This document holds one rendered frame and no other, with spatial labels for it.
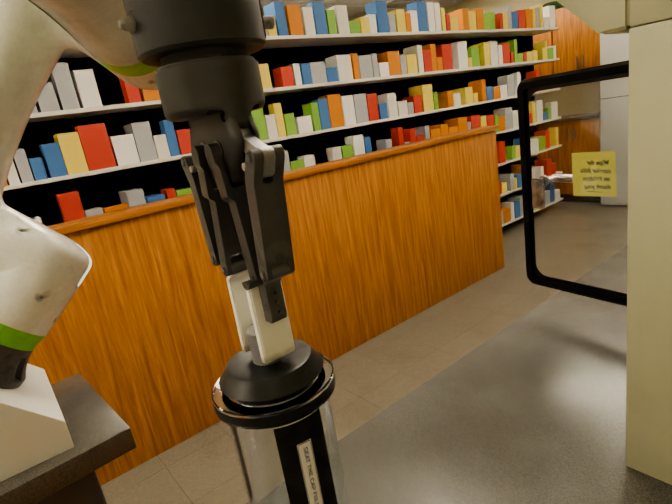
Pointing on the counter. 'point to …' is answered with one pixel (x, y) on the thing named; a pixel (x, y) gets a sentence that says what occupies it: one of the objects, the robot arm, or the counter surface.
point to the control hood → (602, 14)
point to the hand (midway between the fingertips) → (260, 314)
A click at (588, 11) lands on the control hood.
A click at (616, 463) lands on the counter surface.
